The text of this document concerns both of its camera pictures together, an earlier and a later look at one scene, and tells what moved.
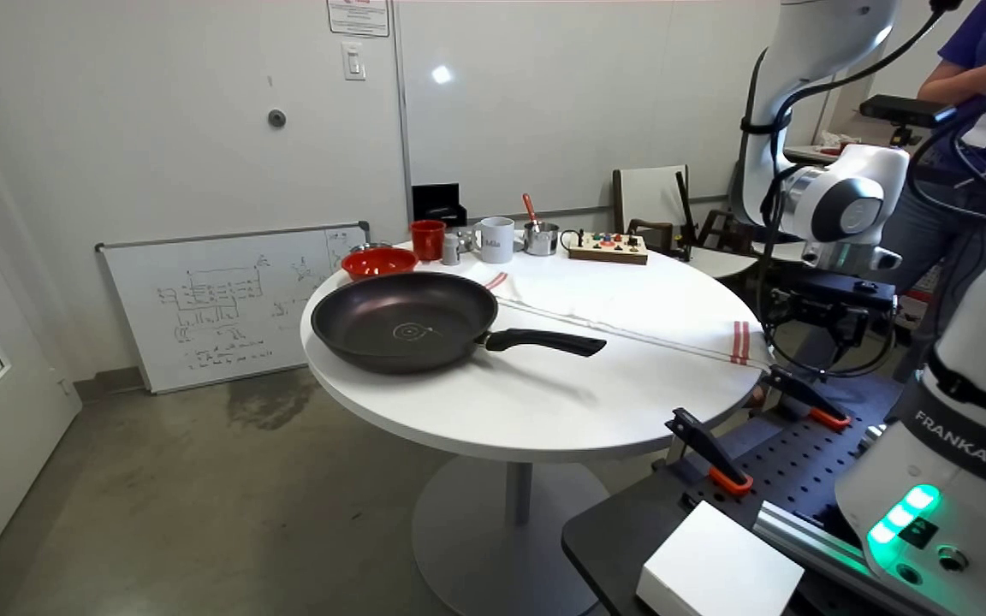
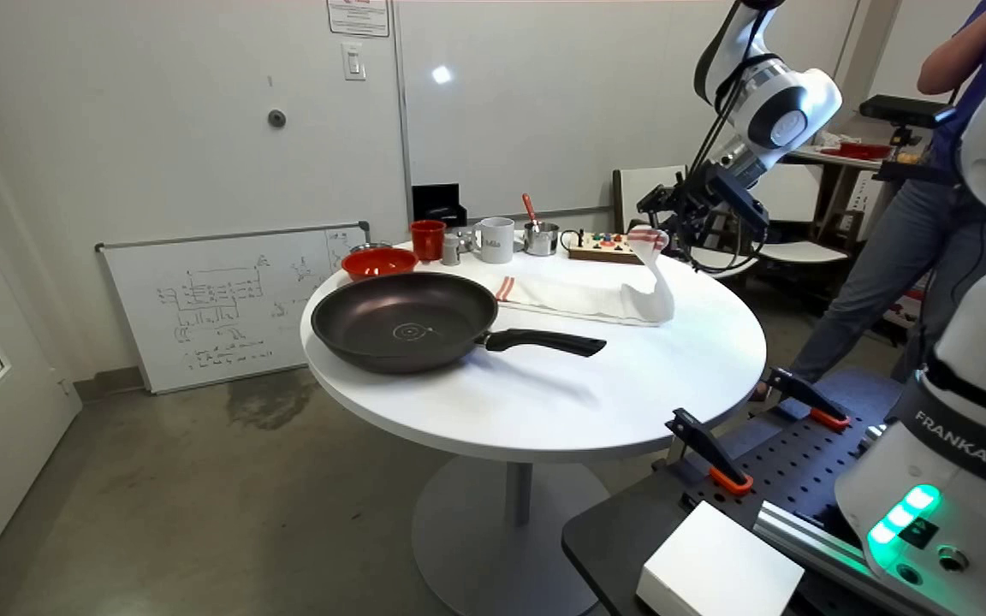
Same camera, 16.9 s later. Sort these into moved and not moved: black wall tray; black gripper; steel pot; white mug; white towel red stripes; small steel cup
Moved: white towel red stripes; black gripper
Not moved: black wall tray; small steel cup; steel pot; white mug
